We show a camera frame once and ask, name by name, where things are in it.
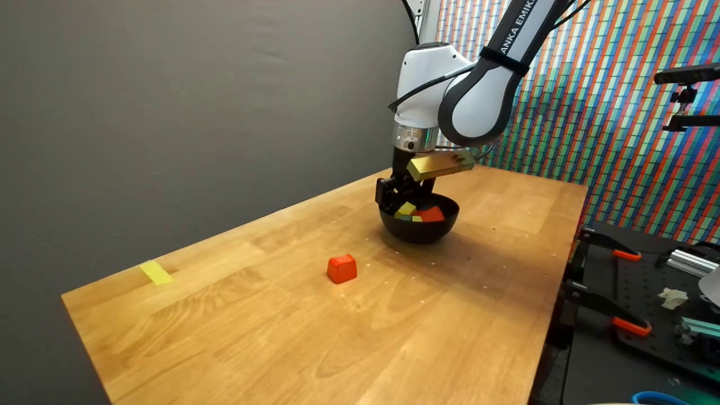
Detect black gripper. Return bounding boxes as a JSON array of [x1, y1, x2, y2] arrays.
[[373, 146, 435, 213]]

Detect black round bowl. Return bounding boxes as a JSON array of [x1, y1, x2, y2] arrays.
[[378, 192, 462, 246]]

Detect orange-red wooden block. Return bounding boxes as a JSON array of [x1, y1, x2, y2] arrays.
[[327, 251, 360, 285]]

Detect colourful striped backdrop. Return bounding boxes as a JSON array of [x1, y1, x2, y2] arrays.
[[425, 0, 720, 248]]

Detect yellow tape strip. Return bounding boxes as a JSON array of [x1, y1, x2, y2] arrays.
[[137, 258, 175, 289]]

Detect black perforated workbench board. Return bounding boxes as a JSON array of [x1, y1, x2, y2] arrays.
[[534, 220, 720, 405]]

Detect white crumpled object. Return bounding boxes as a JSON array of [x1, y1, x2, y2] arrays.
[[657, 285, 691, 312]]

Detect white ribbed bar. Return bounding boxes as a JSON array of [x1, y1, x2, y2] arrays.
[[664, 248, 720, 278]]

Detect grey rounded object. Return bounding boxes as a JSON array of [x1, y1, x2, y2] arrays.
[[695, 265, 720, 310]]

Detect blue plastic object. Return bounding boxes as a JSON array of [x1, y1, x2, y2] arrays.
[[630, 390, 682, 405]]

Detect teal metal tool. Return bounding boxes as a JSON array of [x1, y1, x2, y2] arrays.
[[678, 312, 720, 348]]

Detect beige wrist camera box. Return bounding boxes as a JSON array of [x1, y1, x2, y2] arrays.
[[405, 151, 477, 185]]

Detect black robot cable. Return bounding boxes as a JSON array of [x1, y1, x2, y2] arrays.
[[389, 0, 481, 114]]

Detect black clamp with red handle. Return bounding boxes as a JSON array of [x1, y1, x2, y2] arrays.
[[578, 226, 647, 265], [565, 278, 652, 339]]

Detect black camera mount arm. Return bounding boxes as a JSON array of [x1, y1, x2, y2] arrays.
[[652, 62, 720, 134]]

